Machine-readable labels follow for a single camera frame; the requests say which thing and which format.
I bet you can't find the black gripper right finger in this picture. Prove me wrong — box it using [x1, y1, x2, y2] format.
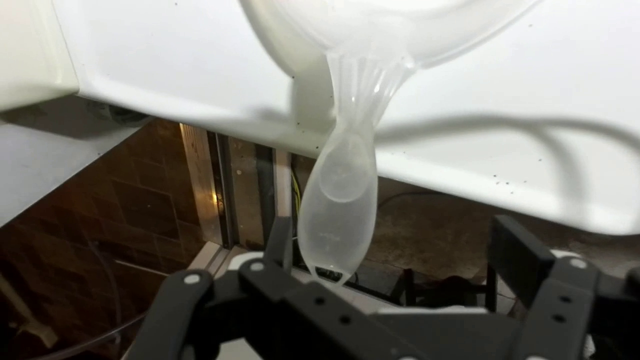
[486, 214, 555, 310]

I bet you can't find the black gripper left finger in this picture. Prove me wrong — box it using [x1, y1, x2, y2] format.
[264, 218, 292, 269]

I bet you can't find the white washing machine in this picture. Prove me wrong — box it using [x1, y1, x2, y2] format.
[51, 0, 640, 236]

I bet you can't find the white dryer machine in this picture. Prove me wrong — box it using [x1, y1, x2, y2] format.
[0, 0, 77, 112]

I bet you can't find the translucent white dust pan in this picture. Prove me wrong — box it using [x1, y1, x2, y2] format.
[239, 0, 540, 284]

